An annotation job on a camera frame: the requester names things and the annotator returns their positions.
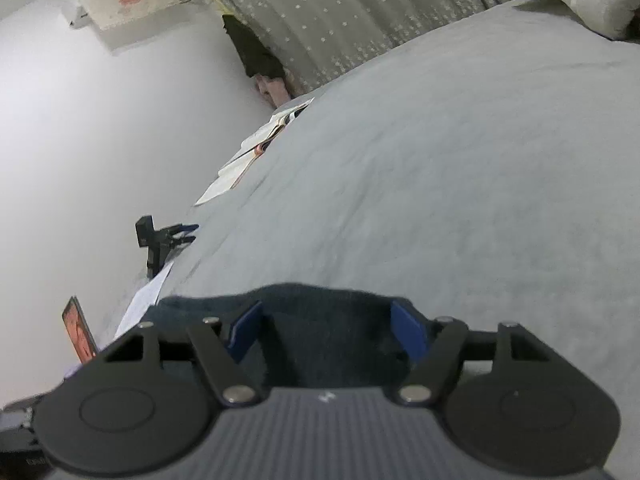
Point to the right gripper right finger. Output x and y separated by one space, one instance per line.
409 330

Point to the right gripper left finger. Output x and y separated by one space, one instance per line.
240 333

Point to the dark blue denim garment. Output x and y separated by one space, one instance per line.
310 337

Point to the white paper sheet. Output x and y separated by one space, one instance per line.
142 300

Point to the open white books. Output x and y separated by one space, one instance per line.
251 149

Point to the grey bed sheet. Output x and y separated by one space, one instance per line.
487 170

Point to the pink hanging garment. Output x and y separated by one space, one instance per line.
273 90

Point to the black hanging garment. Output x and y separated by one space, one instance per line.
255 57

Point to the grey star-patterned curtain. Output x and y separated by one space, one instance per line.
320 40

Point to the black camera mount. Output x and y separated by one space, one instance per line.
161 243

